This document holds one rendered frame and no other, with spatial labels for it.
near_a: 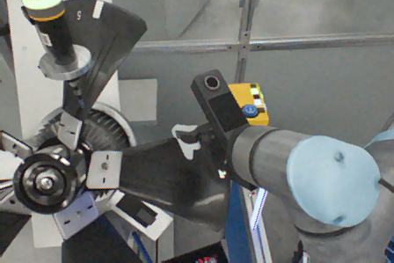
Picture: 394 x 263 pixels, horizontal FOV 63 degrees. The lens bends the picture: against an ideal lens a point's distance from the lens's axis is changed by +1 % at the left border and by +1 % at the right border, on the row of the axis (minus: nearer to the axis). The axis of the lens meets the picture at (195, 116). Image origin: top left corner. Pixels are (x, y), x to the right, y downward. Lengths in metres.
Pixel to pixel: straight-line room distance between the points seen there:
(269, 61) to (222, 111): 1.00
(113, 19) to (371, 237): 0.52
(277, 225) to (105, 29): 1.57
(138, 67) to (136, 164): 0.76
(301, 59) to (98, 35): 1.01
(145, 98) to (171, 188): 0.68
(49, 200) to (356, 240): 0.51
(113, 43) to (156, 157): 0.25
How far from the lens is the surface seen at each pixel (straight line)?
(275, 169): 0.33
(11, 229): 0.82
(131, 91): 1.33
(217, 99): 0.45
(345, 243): 0.36
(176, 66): 1.38
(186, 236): 1.88
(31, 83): 0.95
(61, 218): 0.72
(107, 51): 0.62
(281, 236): 1.94
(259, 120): 0.93
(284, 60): 1.45
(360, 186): 0.32
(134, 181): 0.66
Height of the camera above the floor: 1.74
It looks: 47 degrees down
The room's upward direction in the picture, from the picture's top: straight up
